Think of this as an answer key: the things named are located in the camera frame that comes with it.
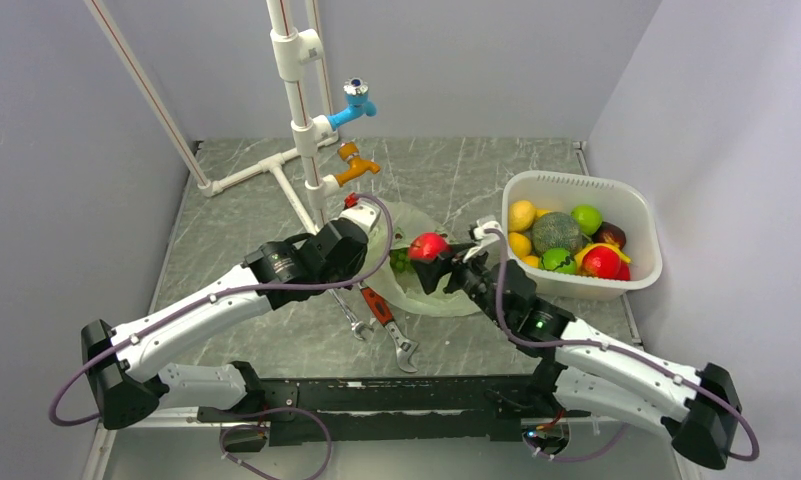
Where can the yellow banana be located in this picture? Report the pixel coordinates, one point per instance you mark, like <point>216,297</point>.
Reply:
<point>603,247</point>

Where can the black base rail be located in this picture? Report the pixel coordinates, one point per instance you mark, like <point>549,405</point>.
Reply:
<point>296,411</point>

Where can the red fake apple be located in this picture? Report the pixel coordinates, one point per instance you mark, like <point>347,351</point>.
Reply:
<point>427,246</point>

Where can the silver combination wrench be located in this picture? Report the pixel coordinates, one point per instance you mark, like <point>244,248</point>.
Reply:
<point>357,326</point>

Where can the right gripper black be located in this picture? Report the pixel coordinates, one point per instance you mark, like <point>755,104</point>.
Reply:
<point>432,271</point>

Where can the yellow lemon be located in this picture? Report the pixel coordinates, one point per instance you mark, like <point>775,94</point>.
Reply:
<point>521,216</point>
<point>520,245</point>

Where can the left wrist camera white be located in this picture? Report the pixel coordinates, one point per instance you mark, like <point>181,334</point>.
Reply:
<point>362,213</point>

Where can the light green lime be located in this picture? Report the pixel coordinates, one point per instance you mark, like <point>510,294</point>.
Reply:
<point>588,218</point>

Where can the orange faucet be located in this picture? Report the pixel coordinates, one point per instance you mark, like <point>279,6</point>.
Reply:
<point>357,166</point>

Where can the yellow lemon lower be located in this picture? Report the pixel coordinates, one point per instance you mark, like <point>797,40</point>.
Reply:
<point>520,245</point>

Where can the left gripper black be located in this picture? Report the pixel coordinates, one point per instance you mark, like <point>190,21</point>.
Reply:
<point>350,274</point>

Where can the yellow lemon upper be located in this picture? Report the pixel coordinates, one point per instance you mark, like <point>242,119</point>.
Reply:
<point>521,216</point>

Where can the red handled adjustable wrench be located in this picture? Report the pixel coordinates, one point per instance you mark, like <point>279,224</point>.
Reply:
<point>404,347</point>

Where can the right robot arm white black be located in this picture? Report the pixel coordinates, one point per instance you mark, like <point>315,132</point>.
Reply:
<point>696,409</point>

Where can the red apple in basket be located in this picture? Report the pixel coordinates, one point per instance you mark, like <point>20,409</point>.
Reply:
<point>601,265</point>

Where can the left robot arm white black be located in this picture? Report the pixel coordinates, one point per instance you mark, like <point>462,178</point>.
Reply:
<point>133,370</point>

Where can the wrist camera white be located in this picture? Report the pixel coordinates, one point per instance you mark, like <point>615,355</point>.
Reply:
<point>362,213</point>
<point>486,232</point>

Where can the white plastic basket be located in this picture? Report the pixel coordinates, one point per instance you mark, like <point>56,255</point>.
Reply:
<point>619,203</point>

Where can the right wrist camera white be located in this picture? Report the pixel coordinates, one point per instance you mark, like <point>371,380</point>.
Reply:
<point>486,232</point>

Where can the blue faucet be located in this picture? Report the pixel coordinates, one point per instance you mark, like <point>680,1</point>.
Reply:
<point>356,93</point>

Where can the dark red plum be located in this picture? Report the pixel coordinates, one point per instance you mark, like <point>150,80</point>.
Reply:
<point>611,234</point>

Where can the green striped ball fruit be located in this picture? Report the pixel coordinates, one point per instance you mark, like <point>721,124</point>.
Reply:
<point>559,260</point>

